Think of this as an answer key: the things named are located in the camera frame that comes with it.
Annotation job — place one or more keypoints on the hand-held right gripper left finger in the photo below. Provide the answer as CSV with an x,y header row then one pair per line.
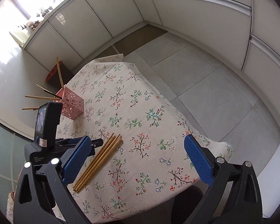
x,y
75,162

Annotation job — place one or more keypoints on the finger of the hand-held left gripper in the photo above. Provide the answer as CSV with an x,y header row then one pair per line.
x,y
96,147

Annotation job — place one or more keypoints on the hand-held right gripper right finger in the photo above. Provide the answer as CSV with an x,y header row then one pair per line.
x,y
198,162

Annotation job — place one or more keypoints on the bamboo chopstick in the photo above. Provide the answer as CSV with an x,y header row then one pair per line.
x,y
97,162
37,96
30,108
99,165
40,86
60,71
93,160

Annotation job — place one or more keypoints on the pink perforated utensil holder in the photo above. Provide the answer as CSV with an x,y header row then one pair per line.
x,y
71,103

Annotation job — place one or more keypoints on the floral tablecloth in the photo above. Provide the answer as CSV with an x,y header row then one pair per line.
x,y
135,112

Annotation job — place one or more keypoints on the brown trash bin red rim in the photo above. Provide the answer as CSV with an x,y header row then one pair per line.
x,y
58,73

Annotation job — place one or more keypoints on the frosted glass door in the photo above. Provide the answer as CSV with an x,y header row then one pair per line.
x,y
4,163

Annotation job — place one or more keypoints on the pale cutting board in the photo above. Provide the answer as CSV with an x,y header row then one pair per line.
x,y
19,36

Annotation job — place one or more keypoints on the kitchen window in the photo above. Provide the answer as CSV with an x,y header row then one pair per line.
x,y
16,2

